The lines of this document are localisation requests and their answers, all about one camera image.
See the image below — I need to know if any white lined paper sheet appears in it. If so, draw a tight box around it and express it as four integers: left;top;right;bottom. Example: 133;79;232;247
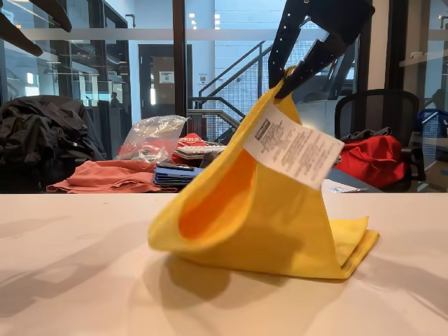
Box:
321;177;370;193

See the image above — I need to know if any white keyboard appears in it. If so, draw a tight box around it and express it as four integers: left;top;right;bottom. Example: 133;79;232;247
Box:
174;144;227;161

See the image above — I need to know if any blue folder stack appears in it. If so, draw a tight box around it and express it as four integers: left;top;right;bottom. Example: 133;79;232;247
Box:
153;165;199;187

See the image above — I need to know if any black jacket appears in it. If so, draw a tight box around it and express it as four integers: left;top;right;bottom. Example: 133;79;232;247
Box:
0;94;108;193

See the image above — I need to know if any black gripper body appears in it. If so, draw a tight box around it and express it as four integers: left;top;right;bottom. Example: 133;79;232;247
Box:
304;0;376;46

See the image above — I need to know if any dark crumpled plastic bag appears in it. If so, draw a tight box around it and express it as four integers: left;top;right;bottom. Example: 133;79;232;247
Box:
199;150;216;169

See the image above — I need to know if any dark grey garment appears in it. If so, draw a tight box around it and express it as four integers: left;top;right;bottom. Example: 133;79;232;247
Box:
341;126;393;144

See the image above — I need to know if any black metal staircase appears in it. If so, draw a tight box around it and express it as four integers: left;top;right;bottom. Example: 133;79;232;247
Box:
187;0;361;148

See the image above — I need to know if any cardboard box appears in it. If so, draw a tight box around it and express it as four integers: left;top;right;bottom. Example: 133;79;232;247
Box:
425;160;448;193

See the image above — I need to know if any clear plastic bag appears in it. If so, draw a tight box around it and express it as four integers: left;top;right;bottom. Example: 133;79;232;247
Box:
115;114;190;165

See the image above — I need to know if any black office chair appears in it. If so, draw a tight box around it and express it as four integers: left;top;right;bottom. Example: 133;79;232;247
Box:
334;88;427;192

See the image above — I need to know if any orange shirt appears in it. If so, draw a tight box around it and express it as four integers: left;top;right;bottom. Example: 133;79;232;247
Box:
45;160;179;194

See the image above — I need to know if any dark desk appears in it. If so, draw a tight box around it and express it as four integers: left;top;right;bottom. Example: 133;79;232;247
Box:
45;159;384;194

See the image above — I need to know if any blue crate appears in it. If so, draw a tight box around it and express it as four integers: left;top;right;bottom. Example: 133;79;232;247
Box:
418;108;448;151

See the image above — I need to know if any red cloth white print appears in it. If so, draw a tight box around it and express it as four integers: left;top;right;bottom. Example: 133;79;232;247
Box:
118;132;208;165

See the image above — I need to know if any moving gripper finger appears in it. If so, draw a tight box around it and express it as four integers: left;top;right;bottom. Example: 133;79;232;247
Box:
267;0;309;88
0;13;43;57

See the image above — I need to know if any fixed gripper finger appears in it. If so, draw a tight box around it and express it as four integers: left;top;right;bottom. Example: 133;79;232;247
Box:
274;34;353;101
29;0;73;33

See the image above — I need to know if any black framed door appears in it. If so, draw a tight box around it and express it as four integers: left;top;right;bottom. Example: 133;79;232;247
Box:
138;44;193;120

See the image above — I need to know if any red bag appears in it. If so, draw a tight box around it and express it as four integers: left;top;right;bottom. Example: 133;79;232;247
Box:
335;134;407;190

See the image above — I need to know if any yellow microfiber towel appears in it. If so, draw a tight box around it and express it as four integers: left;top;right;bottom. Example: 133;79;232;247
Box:
146;64;381;281

